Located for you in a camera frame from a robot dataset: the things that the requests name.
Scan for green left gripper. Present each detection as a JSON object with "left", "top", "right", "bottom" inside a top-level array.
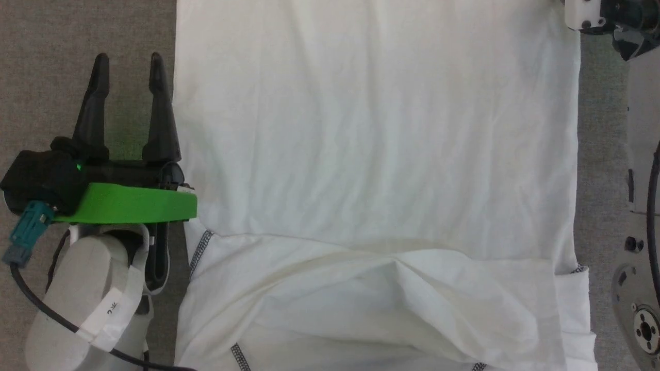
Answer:
[{"left": 52, "top": 52, "right": 199, "bottom": 225}]

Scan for grey fabric sofa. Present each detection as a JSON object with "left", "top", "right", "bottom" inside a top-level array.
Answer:
[{"left": 0, "top": 0, "right": 660, "bottom": 371}]

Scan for white paper label strap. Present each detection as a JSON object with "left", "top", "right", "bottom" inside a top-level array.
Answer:
[{"left": 76, "top": 226, "right": 151, "bottom": 353}]

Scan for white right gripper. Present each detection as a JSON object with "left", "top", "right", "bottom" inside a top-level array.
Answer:
[{"left": 564, "top": 0, "right": 660, "bottom": 62}]

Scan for white long-sleeve garment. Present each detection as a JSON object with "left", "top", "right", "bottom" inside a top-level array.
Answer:
[{"left": 174, "top": 0, "right": 599, "bottom": 371}]

